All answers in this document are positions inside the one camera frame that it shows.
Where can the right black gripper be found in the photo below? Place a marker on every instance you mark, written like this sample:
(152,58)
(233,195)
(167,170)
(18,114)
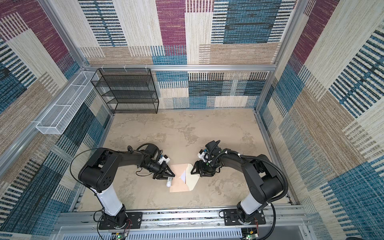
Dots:
(203,169)

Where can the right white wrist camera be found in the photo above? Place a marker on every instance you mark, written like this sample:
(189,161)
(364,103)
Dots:
(204,155)

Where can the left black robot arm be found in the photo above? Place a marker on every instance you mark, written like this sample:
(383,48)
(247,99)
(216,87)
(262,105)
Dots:
(100,170)

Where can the pink red letter card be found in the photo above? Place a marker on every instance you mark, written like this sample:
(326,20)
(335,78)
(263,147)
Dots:
(183,177)

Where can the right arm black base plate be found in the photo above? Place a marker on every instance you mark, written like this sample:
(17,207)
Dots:
(234,217)

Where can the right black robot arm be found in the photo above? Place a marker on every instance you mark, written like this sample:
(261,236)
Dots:
(266,182)

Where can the pale pink envelope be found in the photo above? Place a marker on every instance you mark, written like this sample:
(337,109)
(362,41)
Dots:
(191,180)

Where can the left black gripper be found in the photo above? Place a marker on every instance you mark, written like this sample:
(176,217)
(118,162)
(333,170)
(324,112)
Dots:
(163,169)

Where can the aluminium mounting rail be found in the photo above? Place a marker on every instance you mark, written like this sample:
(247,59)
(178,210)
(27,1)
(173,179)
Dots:
(285,222)

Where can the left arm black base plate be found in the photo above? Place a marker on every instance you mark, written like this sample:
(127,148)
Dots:
(128,220)

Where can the black wire mesh shelf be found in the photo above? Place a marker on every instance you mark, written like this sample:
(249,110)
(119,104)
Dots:
(127,91)

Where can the white wire mesh basket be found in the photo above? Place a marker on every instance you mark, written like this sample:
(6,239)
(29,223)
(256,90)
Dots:
(59,116)

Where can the white glue stick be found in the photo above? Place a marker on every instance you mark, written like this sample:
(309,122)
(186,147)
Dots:
(169,182)

